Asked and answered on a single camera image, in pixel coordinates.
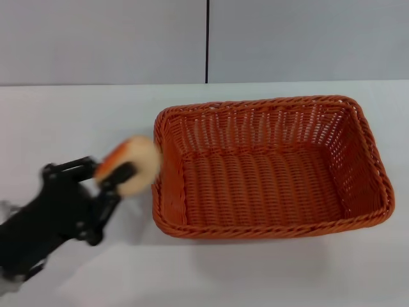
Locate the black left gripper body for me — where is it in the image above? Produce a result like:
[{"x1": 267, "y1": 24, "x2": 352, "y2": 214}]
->
[{"x1": 0, "y1": 164, "x2": 105, "y2": 279}]

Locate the round bun with orange topping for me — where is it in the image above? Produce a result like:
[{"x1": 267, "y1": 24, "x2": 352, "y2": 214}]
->
[{"x1": 93, "y1": 135, "x2": 162, "y2": 197}]

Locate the orange woven plastic basket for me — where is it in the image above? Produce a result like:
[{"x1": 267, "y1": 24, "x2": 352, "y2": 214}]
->
[{"x1": 150, "y1": 94, "x2": 396, "y2": 241}]

